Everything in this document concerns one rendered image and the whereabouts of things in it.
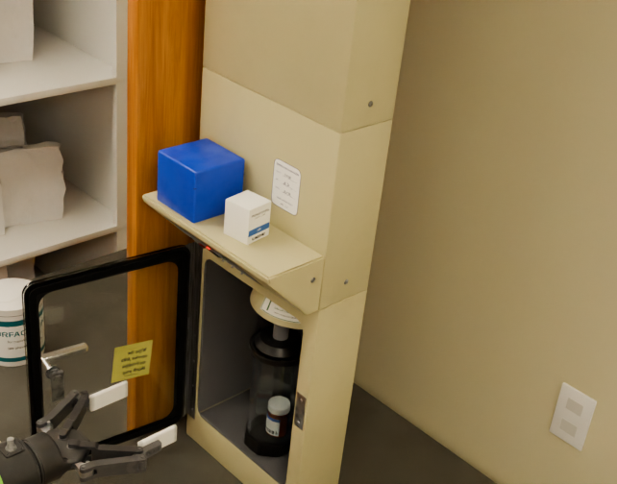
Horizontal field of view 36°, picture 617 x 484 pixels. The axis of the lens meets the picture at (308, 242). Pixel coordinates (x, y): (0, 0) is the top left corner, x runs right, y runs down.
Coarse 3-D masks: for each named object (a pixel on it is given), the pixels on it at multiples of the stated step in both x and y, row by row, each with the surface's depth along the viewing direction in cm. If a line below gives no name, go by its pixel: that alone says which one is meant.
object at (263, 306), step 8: (256, 296) 163; (256, 304) 162; (264, 304) 161; (272, 304) 160; (264, 312) 161; (272, 312) 160; (280, 312) 159; (272, 320) 160; (280, 320) 159; (288, 320) 159; (296, 320) 159; (296, 328) 159
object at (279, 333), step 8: (264, 328) 169; (272, 328) 169; (280, 328) 165; (288, 328) 166; (256, 336) 168; (264, 336) 167; (272, 336) 167; (280, 336) 165; (288, 336) 167; (296, 336) 168; (256, 344) 166; (264, 344) 165; (272, 344) 165; (280, 344) 165; (288, 344) 165; (296, 344) 165; (264, 352) 164; (272, 352) 164; (280, 352) 164; (288, 352) 164; (296, 352) 165
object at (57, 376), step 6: (54, 372) 160; (60, 372) 159; (54, 378) 159; (60, 378) 159; (54, 384) 160; (60, 384) 160; (54, 390) 160; (60, 390) 161; (54, 396) 161; (60, 396) 161
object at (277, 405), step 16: (256, 352) 164; (256, 368) 167; (272, 368) 165; (288, 368) 165; (256, 384) 169; (272, 384) 167; (288, 384) 167; (256, 400) 170; (272, 400) 168; (288, 400) 169; (256, 416) 171; (272, 416) 170; (288, 416) 171; (256, 432) 173; (272, 432) 172; (288, 432) 173
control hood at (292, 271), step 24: (168, 216) 151; (216, 216) 150; (216, 240) 143; (264, 240) 145; (288, 240) 146; (240, 264) 140; (264, 264) 138; (288, 264) 139; (312, 264) 141; (288, 288) 139; (312, 288) 144
